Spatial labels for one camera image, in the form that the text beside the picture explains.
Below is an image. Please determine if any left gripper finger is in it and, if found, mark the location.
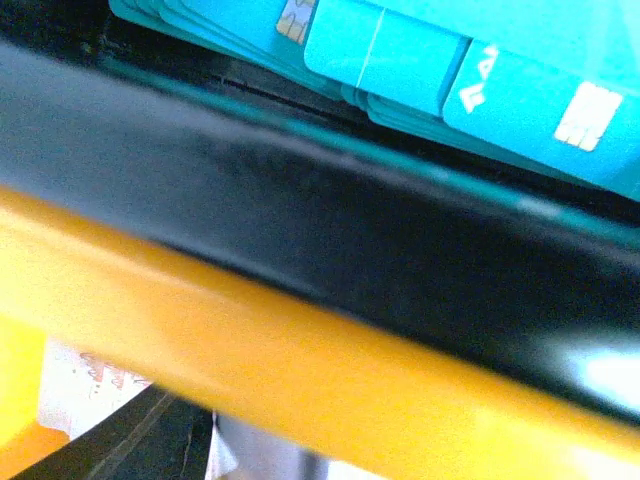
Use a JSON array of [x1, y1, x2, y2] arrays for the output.
[[14, 386, 213, 479]]

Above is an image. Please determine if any yellow card bin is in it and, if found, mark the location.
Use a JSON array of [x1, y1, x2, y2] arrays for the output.
[[1, 189, 639, 479]]

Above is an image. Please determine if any black bin with teal cards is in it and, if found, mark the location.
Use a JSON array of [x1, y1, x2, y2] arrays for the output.
[[1, 1, 639, 424]]

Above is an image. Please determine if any teal card stack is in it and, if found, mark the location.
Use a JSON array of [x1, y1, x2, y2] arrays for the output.
[[110, 1, 639, 199]]

